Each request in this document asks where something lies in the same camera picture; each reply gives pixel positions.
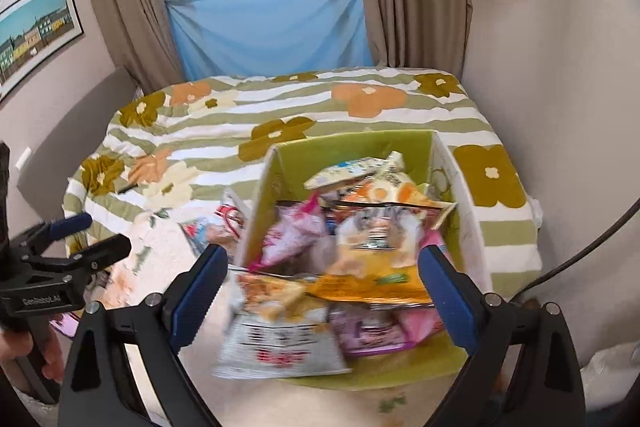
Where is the brown white snack packet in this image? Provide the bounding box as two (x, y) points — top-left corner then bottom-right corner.
(332, 204), (457, 269)

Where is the red white snack packet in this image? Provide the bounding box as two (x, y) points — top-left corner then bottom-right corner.
(214, 191), (252, 239)

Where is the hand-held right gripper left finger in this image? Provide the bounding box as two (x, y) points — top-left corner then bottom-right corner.
(57, 243), (231, 427)

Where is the pale blue print packet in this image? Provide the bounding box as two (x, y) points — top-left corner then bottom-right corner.
(303, 151), (406, 191)

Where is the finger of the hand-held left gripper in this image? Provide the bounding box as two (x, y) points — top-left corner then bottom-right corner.
(30, 234), (132, 280)
(9, 213), (94, 260)

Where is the framed street picture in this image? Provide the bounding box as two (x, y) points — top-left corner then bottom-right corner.
(0, 0), (84, 101)

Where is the person's left hand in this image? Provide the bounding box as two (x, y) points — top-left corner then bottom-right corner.
(0, 326), (67, 384)

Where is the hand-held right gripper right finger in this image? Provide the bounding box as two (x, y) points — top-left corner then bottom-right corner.
(417, 244), (587, 427)

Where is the orange yellow snack packet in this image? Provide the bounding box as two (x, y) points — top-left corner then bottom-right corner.
(304, 256), (437, 309)

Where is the blue cloth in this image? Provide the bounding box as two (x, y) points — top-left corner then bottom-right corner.
(166, 0), (374, 81)

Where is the white plastic bag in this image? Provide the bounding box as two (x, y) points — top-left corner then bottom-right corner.
(581, 341), (640, 414)

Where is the blue pink snack packet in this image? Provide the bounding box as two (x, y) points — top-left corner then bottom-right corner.
(179, 216), (247, 259)

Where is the cream floral bedsheet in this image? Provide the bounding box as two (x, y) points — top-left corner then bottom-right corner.
(65, 187), (453, 427)

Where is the green cardboard box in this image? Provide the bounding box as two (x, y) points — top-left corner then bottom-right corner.
(232, 129), (494, 392)

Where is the black cable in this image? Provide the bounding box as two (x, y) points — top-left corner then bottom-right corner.
(520, 196), (640, 294)

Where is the striped floral blanket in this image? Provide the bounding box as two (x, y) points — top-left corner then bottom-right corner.
(62, 67), (544, 299)

